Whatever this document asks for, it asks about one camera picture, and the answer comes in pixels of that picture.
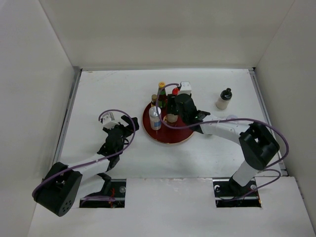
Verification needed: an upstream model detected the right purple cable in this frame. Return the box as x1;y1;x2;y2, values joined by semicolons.
155;82;290;202

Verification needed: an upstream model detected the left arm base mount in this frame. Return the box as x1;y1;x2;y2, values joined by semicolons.
78;173;127;208

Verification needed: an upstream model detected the silver lid pepper jar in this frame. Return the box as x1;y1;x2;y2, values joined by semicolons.
227;115;238;119

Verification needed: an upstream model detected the purple cable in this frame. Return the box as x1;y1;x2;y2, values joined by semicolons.
32;109;136;205
155;82;290;202

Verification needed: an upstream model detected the black cap small bottle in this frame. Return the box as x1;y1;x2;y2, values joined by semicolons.
216;88;233;110

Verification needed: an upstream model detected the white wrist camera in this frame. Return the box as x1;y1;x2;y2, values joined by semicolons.
178;81;192;96
99;112;119;129

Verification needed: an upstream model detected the red round tray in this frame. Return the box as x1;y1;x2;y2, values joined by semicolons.
142;103;193;144

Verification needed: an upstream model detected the small yellow label bottle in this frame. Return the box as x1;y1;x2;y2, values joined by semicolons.
151;94;158;107

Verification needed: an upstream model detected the red lid sauce jar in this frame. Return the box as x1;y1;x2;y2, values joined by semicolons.
172;88;179;95

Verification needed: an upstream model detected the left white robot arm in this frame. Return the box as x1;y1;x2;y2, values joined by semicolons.
32;112;139;217

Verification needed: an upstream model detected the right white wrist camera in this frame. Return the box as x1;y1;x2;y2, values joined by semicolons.
178;81;192;96

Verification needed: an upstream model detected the tall silver lid jar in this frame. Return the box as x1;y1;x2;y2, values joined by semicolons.
149;106;161;131

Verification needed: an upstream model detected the grey lid spice shaker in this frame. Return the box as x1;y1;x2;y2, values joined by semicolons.
165;98;179;124

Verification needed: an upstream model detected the green label sauce bottle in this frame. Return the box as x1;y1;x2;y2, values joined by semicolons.
158;81;167;109

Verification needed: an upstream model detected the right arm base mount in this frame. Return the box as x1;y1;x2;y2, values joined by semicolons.
213;180;261;208

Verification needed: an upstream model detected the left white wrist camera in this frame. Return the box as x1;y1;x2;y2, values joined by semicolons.
99;112;119;129

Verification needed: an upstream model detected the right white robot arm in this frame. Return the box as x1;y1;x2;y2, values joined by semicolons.
167;94;279;196

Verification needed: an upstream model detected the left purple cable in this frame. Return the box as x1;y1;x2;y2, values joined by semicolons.
32;109;136;205

